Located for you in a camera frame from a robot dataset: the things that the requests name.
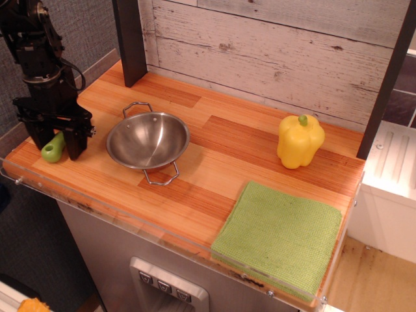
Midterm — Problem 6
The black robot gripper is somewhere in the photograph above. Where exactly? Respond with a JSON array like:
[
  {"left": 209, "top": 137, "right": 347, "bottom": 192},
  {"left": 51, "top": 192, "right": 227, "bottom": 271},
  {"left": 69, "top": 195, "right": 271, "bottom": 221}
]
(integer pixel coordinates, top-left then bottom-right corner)
[{"left": 13, "top": 70, "right": 96, "bottom": 161}]

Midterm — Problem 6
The green handled grey spatula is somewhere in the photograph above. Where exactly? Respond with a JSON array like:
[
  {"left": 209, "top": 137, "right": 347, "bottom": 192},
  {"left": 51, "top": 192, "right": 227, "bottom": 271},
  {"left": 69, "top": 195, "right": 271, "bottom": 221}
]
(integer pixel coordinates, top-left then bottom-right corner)
[{"left": 41, "top": 131, "right": 66, "bottom": 163}]

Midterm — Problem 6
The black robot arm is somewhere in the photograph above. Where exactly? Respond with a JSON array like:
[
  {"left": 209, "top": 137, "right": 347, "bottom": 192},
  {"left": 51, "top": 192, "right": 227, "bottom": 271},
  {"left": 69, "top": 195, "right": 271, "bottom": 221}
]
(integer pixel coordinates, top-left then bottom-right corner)
[{"left": 1, "top": 1, "right": 96, "bottom": 161}]

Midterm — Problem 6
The orange object bottom left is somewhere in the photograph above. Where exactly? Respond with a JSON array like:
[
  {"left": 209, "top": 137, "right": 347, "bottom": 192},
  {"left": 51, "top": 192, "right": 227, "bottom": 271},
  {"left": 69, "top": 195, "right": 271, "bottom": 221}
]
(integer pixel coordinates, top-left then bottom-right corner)
[{"left": 17, "top": 298, "right": 51, "bottom": 312}]

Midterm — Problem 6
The silver toy dispenser panel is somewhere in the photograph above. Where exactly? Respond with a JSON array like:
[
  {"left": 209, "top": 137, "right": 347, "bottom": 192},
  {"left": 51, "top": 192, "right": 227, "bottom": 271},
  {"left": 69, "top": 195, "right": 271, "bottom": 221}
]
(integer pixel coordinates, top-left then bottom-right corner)
[{"left": 129, "top": 257, "right": 210, "bottom": 311}]

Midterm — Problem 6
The clear acrylic table guard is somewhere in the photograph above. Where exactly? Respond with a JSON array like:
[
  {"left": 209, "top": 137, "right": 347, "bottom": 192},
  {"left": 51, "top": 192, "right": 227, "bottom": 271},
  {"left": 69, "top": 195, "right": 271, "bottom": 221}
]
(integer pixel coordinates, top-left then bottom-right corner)
[{"left": 0, "top": 48, "right": 365, "bottom": 308}]

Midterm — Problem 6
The yellow toy bell pepper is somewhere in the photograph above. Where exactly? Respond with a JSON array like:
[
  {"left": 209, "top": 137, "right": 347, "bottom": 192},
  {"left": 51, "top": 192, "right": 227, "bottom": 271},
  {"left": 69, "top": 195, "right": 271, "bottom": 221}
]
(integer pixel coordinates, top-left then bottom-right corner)
[{"left": 277, "top": 114, "right": 326, "bottom": 169}]

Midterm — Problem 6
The green knitted cloth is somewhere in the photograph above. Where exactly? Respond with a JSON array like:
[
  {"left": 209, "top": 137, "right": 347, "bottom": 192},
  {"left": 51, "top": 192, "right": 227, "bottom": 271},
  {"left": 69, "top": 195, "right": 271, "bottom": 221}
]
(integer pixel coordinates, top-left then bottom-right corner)
[{"left": 211, "top": 181, "right": 342, "bottom": 302}]

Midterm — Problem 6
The white toy sink unit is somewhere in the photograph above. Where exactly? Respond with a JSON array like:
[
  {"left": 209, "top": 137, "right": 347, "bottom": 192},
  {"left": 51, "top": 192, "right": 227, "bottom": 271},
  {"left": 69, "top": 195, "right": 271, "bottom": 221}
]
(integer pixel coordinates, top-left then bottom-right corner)
[{"left": 348, "top": 122, "right": 415, "bottom": 262}]

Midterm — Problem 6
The small steel bowl with handles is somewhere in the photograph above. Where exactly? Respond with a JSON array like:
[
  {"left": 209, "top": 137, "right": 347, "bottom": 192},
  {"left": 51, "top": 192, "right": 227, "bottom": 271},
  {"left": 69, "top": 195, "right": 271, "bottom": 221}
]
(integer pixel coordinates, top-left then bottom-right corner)
[{"left": 106, "top": 101, "right": 190, "bottom": 186}]

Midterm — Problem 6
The dark right shelf post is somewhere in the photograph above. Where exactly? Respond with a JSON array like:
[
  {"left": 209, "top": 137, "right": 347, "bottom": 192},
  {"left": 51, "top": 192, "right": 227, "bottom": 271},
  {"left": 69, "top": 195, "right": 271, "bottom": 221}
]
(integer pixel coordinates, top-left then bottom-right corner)
[{"left": 356, "top": 0, "right": 415, "bottom": 160}]

